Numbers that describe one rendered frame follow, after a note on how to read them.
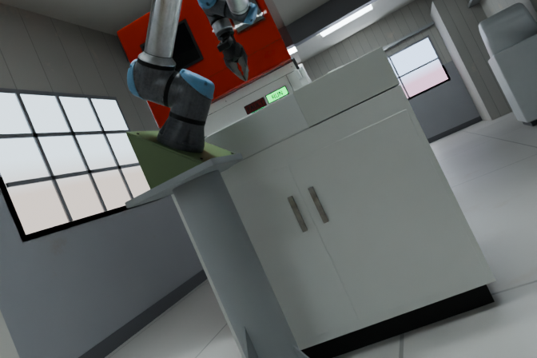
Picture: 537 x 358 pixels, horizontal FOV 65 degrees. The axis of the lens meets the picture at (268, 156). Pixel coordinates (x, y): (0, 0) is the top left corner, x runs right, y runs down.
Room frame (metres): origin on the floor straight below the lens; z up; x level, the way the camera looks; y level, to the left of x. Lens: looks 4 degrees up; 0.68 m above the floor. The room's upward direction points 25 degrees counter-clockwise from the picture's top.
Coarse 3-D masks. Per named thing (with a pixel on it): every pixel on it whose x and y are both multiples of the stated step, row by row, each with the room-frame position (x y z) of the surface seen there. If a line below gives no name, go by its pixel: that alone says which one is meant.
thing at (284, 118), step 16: (288, 96) 1.54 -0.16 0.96; (256, 112) 1.57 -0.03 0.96; (272, 112) 1.56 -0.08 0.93; (288, 112) 1.55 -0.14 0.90; (224, 128) 1.60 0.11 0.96; (240, 128) 1.59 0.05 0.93; (256, 128) 1.58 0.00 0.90; (272, 128) 1.56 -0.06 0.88; (288, 128) 1.55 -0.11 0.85; (304, 128) 1.54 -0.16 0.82; (224, 144) 1.61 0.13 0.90; (240, 144) 1.59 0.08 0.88; (256, 144) 1.58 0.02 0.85; (272, 144) 1.57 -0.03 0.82
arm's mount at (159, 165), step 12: (132, 132) 1.30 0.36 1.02; (144, 132) 1.36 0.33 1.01; (156, 132) 1.42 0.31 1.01; (132, 144) 1.29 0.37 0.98; (144, 144) 1.27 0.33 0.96; (156, 144) 1.26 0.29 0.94; (144, 156) 1.28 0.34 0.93; (156, 156) 1.27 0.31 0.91; (168, 156) 1.25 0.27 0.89; (180, 156) 1.24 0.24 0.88; (192, 156) 1.25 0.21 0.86; (204, 156) 1.30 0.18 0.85; (216, 156) 1.35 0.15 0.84; (144, 168) 1.28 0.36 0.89; (156, 168) 1.27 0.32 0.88; (168, 168) 1.26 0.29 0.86; (180, 168) 1.25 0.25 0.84; (156, 180) 1.28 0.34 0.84; (168, 180) 1.26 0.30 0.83
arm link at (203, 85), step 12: (180, 72) 1.27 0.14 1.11; (192, 72) 1.31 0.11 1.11; (168, 84) 1.25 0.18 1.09; (180, 84) 1.25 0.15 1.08; (192, 84) 1.24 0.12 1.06; (204, 84) 1.25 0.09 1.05; (168, 96) 1.26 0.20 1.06; (180, 96) 1.26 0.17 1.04; (192, 96) 1.25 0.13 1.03; (204, 96) 1.27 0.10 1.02; (180, 108) 1.26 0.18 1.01; (192, 108) 1.26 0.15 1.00; (204, 108) 1.28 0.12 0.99; (204, 120) 1.31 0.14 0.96
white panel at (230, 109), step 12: (276, 72) 2.17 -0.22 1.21; (288, 72) 2.16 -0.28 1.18; (252, 84) 2.20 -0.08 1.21; (264, 84) 2.19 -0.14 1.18; (276, 84) 2.17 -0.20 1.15; (288, 84) 2.16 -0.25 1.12; (300, 84) 2.15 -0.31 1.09; (228, 96) 2.23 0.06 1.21; (240, 96) 2.22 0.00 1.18; (252, 96) 2.21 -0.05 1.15; (264, 96) 2.19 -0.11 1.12; (216, 108) 2.25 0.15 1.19; (228, 108) 2.24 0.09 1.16; (240, 108) 2.22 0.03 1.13; (216, 120) 2.26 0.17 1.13; (228, 120) 2.24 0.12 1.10
